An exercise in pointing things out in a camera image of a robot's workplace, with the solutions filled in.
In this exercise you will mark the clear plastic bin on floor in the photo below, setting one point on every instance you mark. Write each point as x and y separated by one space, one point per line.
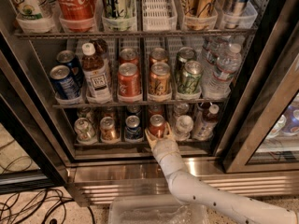
155 209

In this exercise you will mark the blue pepsi can middle rear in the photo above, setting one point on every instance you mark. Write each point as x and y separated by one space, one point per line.
70 59

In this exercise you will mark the clear water bottle shelf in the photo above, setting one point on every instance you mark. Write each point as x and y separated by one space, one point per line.
183 127
227 64

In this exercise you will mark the rear green can middle shelf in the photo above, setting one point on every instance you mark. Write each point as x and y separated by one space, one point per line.
184 55

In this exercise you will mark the silver cans top right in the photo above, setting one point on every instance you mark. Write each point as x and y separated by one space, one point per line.
233 9

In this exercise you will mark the clear water bottle bottom shelf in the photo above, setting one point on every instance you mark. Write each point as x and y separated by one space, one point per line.
183 127

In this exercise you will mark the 7up bottle top shelf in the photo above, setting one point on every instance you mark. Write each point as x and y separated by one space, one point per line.
34 16

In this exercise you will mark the blue pepsi can middle front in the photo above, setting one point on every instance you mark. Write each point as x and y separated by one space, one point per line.
65 85

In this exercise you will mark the rear orange can middle shelf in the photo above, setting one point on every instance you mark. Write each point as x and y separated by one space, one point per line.
158 55

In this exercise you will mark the empty white plastic tray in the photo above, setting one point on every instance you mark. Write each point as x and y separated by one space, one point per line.
159 15

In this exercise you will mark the tea bottle bottom shelf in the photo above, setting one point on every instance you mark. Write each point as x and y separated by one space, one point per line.
205 121

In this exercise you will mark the green white can bottom shelf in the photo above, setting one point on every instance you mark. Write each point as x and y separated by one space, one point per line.
84 130

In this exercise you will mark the orange can bottom shelf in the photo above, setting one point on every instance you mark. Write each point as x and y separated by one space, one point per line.
108 129

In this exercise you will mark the gold cans top shelf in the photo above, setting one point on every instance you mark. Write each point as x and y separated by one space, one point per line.
198 14

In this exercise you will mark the large coca cola bottle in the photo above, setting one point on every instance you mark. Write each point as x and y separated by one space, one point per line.
78 14

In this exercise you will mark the orange can shelf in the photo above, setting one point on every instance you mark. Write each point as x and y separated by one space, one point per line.
108 129
159 79
158 55

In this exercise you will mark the red can behind bottom shelf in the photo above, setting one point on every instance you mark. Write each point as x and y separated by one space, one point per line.
155 110

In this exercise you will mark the red coke can middle shelf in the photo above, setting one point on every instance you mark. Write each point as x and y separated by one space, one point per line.
129 80

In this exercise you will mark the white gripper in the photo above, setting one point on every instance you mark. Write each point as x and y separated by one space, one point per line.
163 147

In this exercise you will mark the brown tea bottle white cap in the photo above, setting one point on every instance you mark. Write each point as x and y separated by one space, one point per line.
95 72

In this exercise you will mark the red coke can shelf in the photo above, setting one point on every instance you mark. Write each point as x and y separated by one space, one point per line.
157 125
129 80

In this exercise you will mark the red coke can bottom shelf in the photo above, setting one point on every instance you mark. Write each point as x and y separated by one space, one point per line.
157 125

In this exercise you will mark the left fridge glass door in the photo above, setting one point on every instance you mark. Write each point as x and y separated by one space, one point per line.
28 159

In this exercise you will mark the right fridge glass door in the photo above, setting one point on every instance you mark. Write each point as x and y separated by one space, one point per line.
259 127

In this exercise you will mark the blue pepsi can bottom shelf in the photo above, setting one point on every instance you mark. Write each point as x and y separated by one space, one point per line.
133 129

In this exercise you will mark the clear water bottle middle shelf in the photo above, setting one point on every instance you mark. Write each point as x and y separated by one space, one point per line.
227 64

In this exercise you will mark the stainless fridge base grille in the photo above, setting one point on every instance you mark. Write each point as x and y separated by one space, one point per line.
102 182

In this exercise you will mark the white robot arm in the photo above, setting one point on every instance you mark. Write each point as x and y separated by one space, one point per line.
187 188

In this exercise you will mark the fridge glass door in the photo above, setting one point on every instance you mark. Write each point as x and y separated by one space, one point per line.
259 127
28 159

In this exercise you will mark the rear red can middle shelf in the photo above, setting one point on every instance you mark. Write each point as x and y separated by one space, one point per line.
129 55

